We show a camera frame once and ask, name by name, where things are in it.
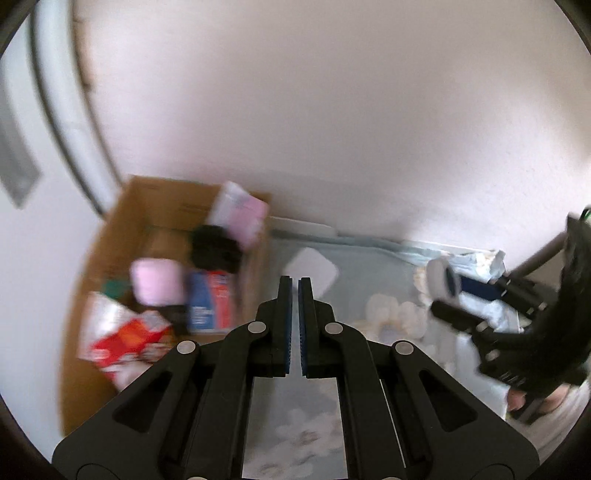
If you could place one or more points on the person's right hand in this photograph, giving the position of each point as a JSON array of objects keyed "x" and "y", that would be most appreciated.
[{"x": 517, "y": 399}]

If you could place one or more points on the white square case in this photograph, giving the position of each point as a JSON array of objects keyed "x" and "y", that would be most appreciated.
[{"x": 311, "y": 267}]

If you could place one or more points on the pink fluffy pouch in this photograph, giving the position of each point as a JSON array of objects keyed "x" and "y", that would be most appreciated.
[{"x": 154, "y": 281}]

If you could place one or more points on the blue and red box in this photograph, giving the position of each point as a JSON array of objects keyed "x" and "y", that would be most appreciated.
[{"x": 210, "y": 304}]

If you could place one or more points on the brown cardboard box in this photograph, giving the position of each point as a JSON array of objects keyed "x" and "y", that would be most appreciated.
[{"x": 152, "y": 203}]

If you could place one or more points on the pink and white packet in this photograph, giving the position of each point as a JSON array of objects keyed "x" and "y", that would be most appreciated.
[{"x": 242, "y": 214}]

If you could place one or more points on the white door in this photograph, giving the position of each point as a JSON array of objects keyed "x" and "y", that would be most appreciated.
[{"x": 27, "y": 258}]

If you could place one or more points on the small green item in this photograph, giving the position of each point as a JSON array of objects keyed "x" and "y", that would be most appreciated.
[{"x": 114, "y": 288}]

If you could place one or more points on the white door frame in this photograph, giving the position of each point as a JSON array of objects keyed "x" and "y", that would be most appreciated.
[{"x": 64, "y": 115}]

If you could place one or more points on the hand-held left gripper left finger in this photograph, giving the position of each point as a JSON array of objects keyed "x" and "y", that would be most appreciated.
[{"x": 287, "y": 323}]

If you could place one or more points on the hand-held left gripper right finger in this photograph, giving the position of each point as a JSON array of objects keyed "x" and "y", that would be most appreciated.
[{"x": 302, "y": 327}]

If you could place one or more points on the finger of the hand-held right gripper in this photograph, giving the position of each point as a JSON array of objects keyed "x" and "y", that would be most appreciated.
[
  {"x": 455, "y": 314},
  {"x": 480, "y": 288}
]

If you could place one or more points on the person's right forearm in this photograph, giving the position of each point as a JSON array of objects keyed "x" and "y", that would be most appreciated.
[{"x": 568, "y": 429}]

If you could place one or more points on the beige chair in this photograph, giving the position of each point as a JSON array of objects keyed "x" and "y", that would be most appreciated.
[{"x": 540, "y": 263}]

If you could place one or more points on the black scrunchie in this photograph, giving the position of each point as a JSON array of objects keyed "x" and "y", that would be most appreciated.
[{"x": 214, "y": 249}]

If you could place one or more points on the beige door hinge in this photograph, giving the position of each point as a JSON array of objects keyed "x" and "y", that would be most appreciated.
[{"x": 83, "y": 55}]

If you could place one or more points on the red snack box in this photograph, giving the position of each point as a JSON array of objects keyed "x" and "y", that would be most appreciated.
[{"x": 120, "y": 341}]

